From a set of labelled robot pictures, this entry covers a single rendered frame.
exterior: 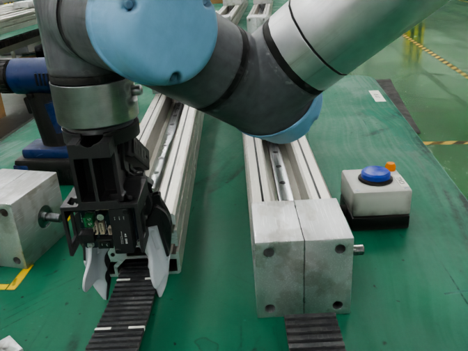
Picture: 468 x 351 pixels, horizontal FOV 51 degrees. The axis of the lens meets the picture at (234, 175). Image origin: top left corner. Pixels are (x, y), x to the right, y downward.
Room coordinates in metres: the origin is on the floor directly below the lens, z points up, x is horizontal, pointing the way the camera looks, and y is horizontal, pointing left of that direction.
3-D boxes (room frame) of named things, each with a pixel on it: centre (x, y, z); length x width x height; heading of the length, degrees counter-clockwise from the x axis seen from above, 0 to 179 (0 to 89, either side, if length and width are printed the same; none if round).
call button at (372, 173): (0.63, -0.20, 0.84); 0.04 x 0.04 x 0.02
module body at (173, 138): (0.92, 0.12, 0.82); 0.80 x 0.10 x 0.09; 179
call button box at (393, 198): (0.63, -0.19, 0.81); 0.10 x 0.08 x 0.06; 89
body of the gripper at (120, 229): (0.44, 0.12, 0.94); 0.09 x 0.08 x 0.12; 0
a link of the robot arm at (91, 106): (0.45, 0.12, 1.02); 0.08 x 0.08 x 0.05
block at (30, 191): (0.60, 0.29, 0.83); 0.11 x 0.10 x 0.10; 74
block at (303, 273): (0.47, -0.08, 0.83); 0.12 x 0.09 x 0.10; 89
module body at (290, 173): (0.91, -0.07, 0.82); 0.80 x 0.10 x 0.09; 179
